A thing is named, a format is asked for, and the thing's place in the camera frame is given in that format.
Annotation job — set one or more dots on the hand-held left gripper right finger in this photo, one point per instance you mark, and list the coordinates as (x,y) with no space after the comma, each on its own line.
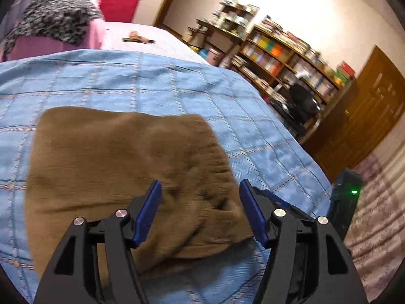
(253,215)

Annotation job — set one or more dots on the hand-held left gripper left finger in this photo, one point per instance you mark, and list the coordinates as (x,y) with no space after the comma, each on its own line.
(147,215)

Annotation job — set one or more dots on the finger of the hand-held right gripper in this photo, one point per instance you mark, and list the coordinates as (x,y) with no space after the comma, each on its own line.
(280,200)

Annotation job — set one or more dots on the brown fleece pants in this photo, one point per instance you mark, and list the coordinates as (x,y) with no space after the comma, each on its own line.
(126,164)

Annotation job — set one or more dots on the wooden door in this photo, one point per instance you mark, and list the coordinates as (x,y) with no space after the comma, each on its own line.
(364,117)

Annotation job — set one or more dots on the black office chair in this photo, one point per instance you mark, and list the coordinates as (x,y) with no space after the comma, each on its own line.
(300,96)

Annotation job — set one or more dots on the blue checked blanket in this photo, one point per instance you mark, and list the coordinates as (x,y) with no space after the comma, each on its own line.
(189,85)

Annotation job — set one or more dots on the wooden bookshelf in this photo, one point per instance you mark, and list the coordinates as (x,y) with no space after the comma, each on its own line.
(269,47)

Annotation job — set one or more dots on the pink bin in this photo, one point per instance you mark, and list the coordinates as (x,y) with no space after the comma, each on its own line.
(215,56)

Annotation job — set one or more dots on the blue bin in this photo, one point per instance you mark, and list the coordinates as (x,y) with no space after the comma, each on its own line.
(204,53)

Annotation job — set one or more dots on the stack of books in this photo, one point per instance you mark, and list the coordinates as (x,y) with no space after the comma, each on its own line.
(284,33)

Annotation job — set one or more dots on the yellow stool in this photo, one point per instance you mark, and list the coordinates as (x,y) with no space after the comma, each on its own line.
(194,49)

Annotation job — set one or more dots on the small pink handheld fan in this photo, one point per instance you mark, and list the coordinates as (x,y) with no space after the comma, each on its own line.
(136,34)

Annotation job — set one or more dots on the wooden desk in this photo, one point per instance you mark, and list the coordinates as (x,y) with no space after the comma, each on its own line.
(218,29)

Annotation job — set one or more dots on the pink pillow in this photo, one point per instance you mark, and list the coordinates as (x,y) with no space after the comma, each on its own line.
(95,34)

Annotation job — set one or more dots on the small desktop shelf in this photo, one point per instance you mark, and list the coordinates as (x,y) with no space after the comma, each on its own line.
(234,15)

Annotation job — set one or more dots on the grey speckled pillow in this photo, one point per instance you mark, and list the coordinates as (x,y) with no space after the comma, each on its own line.
(53,15)

